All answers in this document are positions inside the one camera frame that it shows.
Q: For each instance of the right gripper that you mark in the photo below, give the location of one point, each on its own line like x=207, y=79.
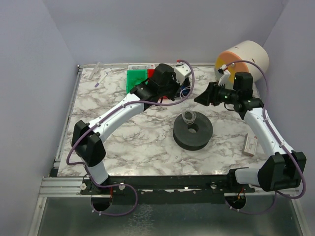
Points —
x=213, y=93

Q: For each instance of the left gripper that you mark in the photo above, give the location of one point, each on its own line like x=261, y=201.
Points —
x=176, y=86

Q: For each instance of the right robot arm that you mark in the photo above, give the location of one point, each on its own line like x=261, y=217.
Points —
x=284, y=166

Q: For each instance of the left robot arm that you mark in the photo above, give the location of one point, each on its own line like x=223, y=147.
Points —
x=88, y=138

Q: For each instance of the black plastic bin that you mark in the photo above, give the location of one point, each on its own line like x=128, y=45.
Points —
x=185, y=88

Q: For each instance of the red plastic bin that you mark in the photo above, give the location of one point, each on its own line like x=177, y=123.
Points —
x=150, y=72

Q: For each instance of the green plastic bin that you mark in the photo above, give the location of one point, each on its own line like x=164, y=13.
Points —
x=134, y=77

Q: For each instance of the white label card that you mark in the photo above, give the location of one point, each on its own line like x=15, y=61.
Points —
x=141, y=66

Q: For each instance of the black spool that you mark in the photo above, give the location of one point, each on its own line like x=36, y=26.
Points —
x=193, y=136

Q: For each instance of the large cylinder drum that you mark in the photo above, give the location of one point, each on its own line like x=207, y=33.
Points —
x=236, y=56

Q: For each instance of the small white box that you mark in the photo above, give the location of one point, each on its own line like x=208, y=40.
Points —
x=250, y=144

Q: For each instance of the purple capped marker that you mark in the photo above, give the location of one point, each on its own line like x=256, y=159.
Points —
x=100, y=80

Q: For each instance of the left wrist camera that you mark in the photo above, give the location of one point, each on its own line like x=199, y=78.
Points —
x=182, y=72

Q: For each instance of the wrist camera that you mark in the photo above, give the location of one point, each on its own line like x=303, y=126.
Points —
x=223, y=75
x=182, y=72

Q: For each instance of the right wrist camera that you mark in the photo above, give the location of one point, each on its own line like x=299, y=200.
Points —
x=223, y=75

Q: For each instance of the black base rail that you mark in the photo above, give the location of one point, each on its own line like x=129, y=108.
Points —
x=160, y=190

